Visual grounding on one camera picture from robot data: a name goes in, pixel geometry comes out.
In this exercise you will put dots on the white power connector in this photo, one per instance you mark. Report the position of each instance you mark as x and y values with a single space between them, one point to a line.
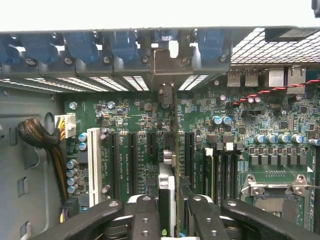
68 125

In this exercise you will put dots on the white PCI expansion slot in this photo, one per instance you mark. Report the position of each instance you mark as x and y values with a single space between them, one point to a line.
94 165

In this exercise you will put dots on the long black expansion slot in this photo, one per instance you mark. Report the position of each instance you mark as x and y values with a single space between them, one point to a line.
114 165
189 160
132 162

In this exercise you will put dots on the open black PC case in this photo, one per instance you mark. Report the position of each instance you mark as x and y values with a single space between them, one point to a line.
25 162

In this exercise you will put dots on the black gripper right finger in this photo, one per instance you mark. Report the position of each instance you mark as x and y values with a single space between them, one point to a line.
205 220

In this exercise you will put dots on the blue card retention clip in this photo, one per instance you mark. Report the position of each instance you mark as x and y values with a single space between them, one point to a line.
40 47
211 45
125 46
82 46
10 50
165 35

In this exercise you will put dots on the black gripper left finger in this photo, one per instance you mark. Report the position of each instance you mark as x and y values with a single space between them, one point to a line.
146 220

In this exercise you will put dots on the CPU socket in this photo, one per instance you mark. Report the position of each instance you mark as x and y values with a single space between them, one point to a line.
275 200

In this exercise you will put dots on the short black expansion slot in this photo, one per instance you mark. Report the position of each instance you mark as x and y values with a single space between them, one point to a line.
151 143

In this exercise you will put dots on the green Dell motherboard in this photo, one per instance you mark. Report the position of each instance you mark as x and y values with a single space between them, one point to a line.
262 120

